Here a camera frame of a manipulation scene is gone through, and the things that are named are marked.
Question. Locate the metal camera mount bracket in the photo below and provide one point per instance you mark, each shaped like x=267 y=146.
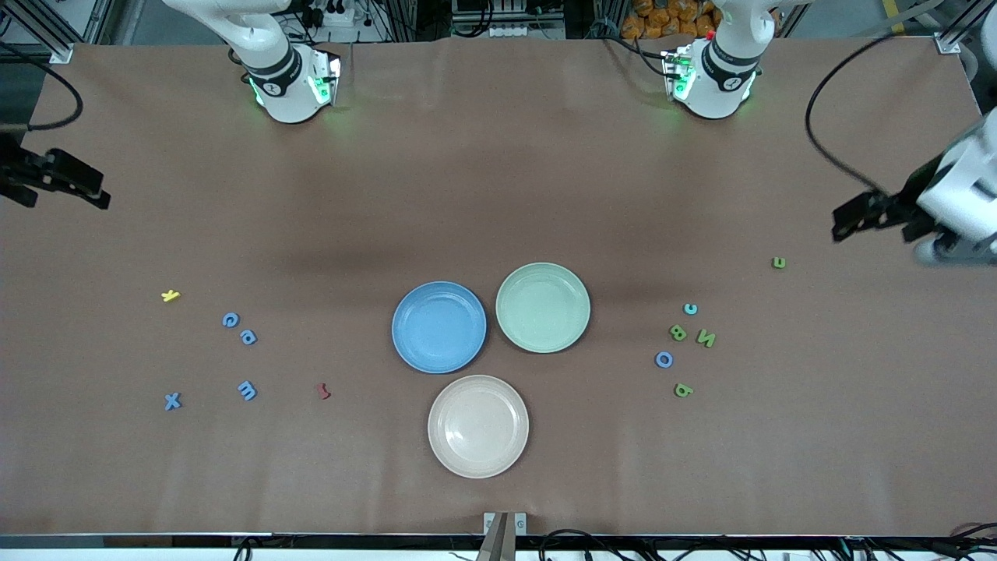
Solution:
x=505 y=538

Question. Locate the blue foam letter a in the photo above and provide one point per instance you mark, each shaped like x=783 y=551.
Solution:
x=244 y=335

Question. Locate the brown table cover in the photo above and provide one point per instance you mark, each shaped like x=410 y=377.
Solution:
x=467 y=156

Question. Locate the green plate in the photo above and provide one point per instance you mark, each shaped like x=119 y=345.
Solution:
x=543 y=308

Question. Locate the aluminium frame post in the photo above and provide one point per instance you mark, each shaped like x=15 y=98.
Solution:
x=62 y=53
x=948 y=44

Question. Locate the blue foam letter m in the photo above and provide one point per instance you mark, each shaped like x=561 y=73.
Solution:
x=247 y=390

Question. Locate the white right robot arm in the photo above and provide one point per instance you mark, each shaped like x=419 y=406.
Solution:
x=280 y=86

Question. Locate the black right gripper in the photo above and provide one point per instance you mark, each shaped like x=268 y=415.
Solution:
x=17 y=173

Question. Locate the blue foam letter O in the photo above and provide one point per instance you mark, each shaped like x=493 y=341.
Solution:
x=657 y=359

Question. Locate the green foam letter B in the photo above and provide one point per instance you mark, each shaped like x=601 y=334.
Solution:
x=679 y=392
x=678 y=333

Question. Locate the yellow foam letter k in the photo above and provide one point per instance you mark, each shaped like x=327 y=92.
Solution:
x=170 y=295

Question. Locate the blue plate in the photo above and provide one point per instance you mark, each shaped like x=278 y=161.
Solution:
x=439 y=327

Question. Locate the beige plate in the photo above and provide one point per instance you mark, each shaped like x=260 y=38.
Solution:
x=478 y=426

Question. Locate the green foam letter N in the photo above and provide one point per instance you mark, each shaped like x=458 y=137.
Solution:
x=706 y=338

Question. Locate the orange fruit pile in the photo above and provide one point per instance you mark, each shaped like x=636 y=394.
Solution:
x=654 y=19

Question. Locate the white power strip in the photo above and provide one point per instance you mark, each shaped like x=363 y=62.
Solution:
x=514 y=31
x=339 y=14

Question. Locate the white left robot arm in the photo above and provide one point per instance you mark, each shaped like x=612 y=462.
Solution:
x=720 y=86

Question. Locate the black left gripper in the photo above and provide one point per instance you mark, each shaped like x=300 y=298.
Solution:
x=907 y=204

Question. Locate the blue foam letter X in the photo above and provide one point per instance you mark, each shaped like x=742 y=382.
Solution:
x=172 y=401

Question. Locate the red foam letter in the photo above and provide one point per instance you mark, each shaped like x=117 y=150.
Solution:
x=323 y=393

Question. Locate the blue foam letter G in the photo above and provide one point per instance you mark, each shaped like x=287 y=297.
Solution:
x=224 y=320

